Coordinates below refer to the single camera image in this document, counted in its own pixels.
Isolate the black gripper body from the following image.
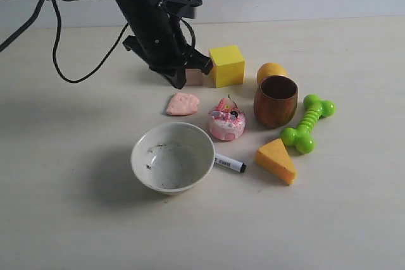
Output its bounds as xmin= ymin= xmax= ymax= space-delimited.
xmin=115 ymin=0 xmax=194 ymax=71

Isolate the pink putty lump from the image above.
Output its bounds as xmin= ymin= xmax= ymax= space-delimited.
xmin=166 ymin=93 xmax=200 ymax=116

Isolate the natural wooden cube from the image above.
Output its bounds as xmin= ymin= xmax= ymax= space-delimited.
xmin=185 ymin=69 xmax=203 ymax=86

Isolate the yellow cube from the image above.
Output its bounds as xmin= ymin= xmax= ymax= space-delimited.
xmin=209 ymin=45 xmax=246 ymax=88

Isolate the pink toy cake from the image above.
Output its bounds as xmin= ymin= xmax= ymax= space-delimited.
xmin=208 ymin=94 xmax=246 ymax=141

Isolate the yellow lemon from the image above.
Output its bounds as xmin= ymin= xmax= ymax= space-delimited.
xmin=256 ymin=63 xmax=288 ymax=85

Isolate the white ceramic bowl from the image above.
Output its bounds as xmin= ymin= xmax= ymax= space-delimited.
xmin=130 ymin=122 xmax=215 ymax=195

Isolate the brown wooden cup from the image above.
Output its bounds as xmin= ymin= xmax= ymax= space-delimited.
xmin=254 ymin=75 xmax=298 ymax=129

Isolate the white black marker pen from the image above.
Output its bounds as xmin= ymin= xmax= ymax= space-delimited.
xmin=215 ymin=153 xmax=246 ymax=173

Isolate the orange cheese wedge sponge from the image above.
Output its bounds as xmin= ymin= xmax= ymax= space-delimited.
xmin=254 ymin=138 xmax=297 ymax=185

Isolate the green bone toy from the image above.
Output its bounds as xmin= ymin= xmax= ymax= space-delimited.
xmin=280 ymin=94 xmax=336 ymax=154

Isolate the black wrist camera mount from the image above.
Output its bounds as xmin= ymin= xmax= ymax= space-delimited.
xmin=161 ymin=0 xmax=203 ymax=19

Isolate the black cable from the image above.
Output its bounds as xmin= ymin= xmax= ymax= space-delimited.
xmin=0 ymin=0 xmax=197 ymax=84

